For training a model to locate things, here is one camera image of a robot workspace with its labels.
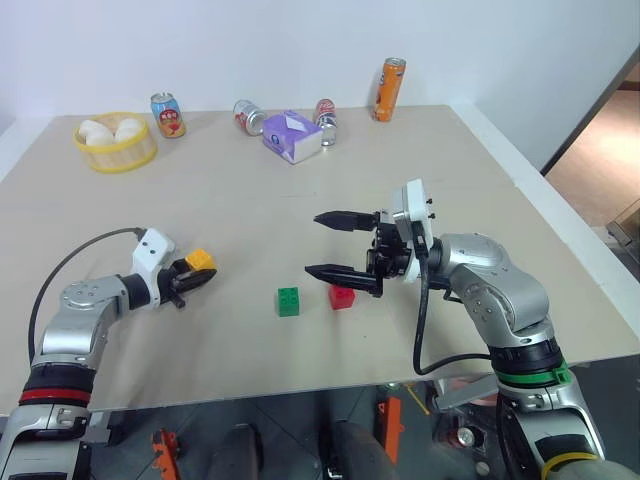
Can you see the red can under table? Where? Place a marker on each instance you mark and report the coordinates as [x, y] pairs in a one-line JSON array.
[[466, 437]]

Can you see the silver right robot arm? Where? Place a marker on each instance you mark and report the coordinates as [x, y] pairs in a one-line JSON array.
[[500, 285]]

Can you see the orange clamp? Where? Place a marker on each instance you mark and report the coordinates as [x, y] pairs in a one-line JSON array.
[[167, 450], [391, 430]]

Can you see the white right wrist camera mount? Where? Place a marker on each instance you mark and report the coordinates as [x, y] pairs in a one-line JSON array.
[[415, 215]]

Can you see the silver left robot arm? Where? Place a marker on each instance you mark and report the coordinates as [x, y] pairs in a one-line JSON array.
[[75, 320]]

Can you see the tall orange drink can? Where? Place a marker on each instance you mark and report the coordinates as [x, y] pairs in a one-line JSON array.
[[387, 90]]

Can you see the blue and orange drink can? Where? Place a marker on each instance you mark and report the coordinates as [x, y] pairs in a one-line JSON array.
[[169, 116]]

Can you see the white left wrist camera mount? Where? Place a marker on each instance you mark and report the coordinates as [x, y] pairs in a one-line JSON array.
[[150, 252]]

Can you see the metal cart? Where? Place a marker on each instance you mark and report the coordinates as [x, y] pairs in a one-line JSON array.
[[625, 225]]

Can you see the purple tissue box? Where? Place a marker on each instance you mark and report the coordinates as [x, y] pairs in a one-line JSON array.
[[290, 136]]

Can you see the red toy cube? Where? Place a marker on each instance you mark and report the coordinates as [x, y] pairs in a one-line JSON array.
[[341, 298]]

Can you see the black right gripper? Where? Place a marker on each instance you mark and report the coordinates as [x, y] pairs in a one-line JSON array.
[[387, 250]]

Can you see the white steamed bun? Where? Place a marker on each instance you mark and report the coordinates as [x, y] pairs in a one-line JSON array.
[[129, 128], [95, 132]]

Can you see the yellow bamboo steamer basket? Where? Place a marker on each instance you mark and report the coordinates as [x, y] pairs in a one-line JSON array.
[[122, 152]]

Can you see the grey metal bracket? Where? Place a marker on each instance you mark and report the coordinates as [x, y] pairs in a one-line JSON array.
[[462, 392]]

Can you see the red and silver drink can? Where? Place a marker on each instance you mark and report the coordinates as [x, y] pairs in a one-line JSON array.
[[248, 117]]

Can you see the red and blue drink can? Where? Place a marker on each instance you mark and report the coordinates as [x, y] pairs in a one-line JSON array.
[[326, 122]]

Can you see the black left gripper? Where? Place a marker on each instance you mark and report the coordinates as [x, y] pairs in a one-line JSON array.
[[171, 282]]

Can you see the yellow toy cube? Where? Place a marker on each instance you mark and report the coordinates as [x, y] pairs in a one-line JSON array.
[[200, 259]]

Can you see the green toy cube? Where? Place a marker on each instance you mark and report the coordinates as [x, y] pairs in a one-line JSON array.
[[289, 301]]

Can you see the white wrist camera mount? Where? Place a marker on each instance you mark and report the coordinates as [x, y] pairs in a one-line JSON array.
[[415, 215], [150, 252]]

